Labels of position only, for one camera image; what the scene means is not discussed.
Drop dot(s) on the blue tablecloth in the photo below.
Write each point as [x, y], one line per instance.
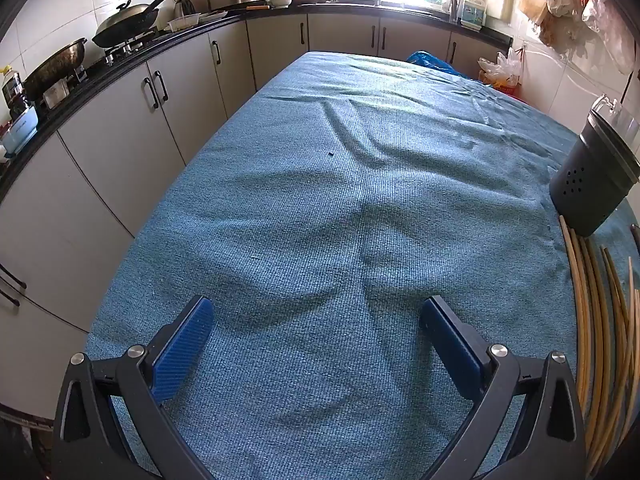
[320, 210]

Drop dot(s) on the dark grey utensil holder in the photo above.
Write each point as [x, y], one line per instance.
[590, 180]

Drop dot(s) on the blue plastic bag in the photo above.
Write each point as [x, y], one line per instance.
[430, 60]

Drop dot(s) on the grey kitchen base cabinets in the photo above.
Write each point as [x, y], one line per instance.
[115, 125]

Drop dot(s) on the metal wok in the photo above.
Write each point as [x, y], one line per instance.
[50, 67]

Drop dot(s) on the white detergent bottle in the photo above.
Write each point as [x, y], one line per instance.
[472, 12]

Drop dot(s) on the dark jar with lid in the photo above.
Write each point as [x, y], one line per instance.
[14, 90]

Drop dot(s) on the translucent hanging plastic bag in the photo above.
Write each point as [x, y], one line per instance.
[610, 25]

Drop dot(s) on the white bowl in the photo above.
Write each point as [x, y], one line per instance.
[278, 1]

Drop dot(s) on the brown filled plastic bag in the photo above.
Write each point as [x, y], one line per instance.
[552, 30]

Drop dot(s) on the steel kettle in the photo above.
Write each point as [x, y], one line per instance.
[183, 7]

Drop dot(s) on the clear plastic food container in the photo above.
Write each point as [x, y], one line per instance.
[182, 22]

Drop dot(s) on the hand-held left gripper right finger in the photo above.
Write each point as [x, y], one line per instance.
[452, 345]

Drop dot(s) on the white plastic bag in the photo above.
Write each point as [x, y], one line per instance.
[500, 67]

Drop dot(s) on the black wok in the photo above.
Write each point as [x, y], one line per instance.
[125, 22]

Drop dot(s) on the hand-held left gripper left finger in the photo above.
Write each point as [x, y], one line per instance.
[182, 345]

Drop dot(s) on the small square metal container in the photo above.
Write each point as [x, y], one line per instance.
[56, 95]

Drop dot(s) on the gas stove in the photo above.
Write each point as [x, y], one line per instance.
[117, 51]

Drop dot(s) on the glass beer mug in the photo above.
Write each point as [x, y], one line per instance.
[625, 120]

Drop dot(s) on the bunch of bamboo chopsticks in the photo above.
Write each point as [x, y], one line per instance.
[581, 310]

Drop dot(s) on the light blue small appliance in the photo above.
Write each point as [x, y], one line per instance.
[20, 130]

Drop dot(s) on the black kitchen countertop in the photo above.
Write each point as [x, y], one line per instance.
[340, 10]

